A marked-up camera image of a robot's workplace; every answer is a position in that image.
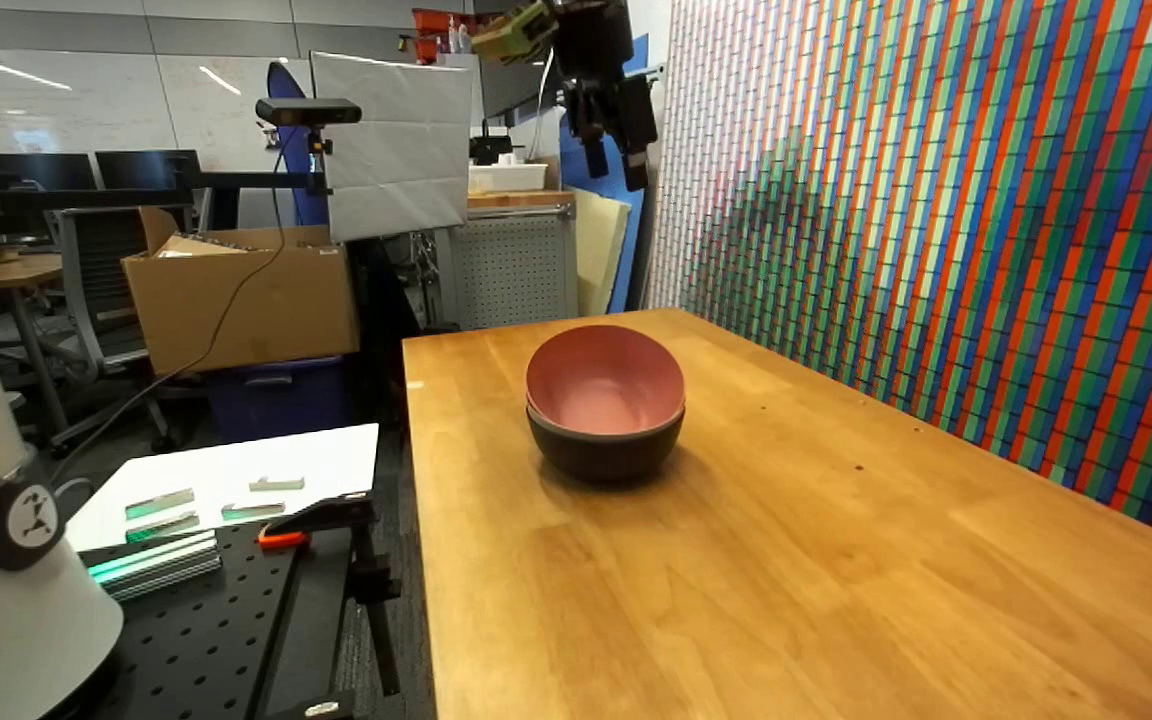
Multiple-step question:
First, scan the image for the white paper sheet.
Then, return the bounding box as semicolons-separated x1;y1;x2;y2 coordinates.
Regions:
66;419;383;557

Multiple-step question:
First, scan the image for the cardboard box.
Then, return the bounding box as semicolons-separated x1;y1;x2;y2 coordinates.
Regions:
122;221;365;381

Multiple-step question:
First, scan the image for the orange-handled black clamp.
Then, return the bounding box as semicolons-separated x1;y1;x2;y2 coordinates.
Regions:
253;492;409;700

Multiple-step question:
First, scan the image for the gray office chair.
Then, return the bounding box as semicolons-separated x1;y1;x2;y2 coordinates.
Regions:
43;200;189;430

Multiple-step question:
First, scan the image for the black camera on stand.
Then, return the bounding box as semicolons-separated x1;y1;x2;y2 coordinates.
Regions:
253;91;367;131

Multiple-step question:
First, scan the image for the black bowl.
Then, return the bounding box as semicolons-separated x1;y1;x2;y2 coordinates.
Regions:
528;405;689;488

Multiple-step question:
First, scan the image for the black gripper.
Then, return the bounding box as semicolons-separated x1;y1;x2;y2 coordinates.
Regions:
552;0;665;191

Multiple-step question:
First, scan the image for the white box on cabinet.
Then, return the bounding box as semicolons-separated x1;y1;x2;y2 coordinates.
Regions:
464;157;556;200

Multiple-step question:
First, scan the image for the white radiator cabinet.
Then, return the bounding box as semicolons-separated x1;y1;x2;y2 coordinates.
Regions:
444;208;586;330

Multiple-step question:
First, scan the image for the dark computer monitor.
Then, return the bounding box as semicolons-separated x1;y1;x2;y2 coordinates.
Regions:
0;148;105;200
92;143;210;200

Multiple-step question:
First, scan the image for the cream leaning board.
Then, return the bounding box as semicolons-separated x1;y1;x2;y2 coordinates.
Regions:
567;189;637;318

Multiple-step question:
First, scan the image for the blue storage bin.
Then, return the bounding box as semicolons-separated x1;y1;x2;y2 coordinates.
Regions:
205;357;356;438

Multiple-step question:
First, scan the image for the peach-colored bowl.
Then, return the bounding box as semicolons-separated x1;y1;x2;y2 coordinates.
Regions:
526;318;693;443

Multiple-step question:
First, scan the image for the long silver green bar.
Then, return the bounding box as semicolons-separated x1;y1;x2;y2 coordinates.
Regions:
85;522;226;600

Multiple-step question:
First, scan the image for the black hanging cable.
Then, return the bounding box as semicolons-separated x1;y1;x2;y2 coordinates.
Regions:
47;123;296;483

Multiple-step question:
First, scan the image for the blue leaning board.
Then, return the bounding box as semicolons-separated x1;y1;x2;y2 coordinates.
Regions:
556;116;662;318

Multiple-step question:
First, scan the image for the black perforated breadboard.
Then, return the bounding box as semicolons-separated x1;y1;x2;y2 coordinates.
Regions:
59;517;356;720

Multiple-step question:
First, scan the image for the white panel board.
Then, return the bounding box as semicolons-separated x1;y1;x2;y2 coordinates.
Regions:
308;49;475;247

